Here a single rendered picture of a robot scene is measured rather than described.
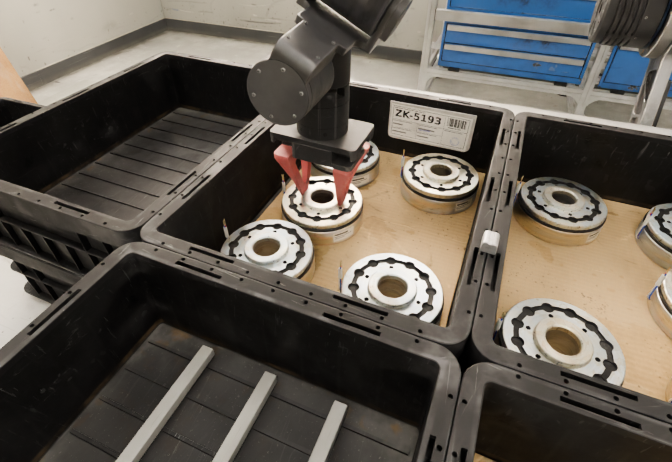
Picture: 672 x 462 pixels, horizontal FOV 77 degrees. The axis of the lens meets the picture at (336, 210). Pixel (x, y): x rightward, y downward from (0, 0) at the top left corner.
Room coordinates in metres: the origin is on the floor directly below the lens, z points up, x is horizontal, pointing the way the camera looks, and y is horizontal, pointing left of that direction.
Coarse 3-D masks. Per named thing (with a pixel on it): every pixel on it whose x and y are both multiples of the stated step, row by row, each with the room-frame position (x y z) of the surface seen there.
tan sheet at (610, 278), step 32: (512, 224) 0.40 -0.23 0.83; (608, 224) 0.40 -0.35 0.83; (512, 256) 0.35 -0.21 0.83; (544, 256) 0.35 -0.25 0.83; (576, 256) 0.35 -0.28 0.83; (608, 256) 0.35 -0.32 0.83; (640, 256) 0.35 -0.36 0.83; (512, 288) 0.30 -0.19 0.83; (544, 288) 0.30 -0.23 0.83; (576, 288) 0.30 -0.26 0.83; (608, 288) 0.30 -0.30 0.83; (640, 288) 0.30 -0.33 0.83; (608, 320) 0.26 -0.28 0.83; (640, 320) 0.26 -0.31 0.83; (640, 352) 0.22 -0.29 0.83; (640, 384) 0.19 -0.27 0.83
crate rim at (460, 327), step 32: (416, 96) 0.57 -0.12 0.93; (256, 128) 0.47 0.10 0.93; (224, 160) 0.40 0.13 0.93; (192, 192) 0.34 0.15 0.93; (160, 224) 0.29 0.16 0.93; (480, 224) 0.29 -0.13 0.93; (192, 256) 0.25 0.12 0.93; (224, 256) 0.25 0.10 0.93; (480, 256) 0.25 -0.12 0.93; (288, 288) 0.22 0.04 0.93; (320, 288) 0.22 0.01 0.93; (384, 320) 0.19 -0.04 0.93; (416, 320) 0.19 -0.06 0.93
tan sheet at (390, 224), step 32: (384, 160) 0.55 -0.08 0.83; (384, 192) 0.47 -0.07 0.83; (480, 192) 0.47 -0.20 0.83; (384, 224) 0.40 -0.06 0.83; (416, 224) 0.40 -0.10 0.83; (448, 224) 0.40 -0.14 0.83; (320, 256) 0.35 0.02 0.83; (352, 256) 0.35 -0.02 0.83; (416, 256) 0.35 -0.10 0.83; (448, 256) 0.35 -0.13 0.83; (448, 288) 0.30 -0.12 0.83
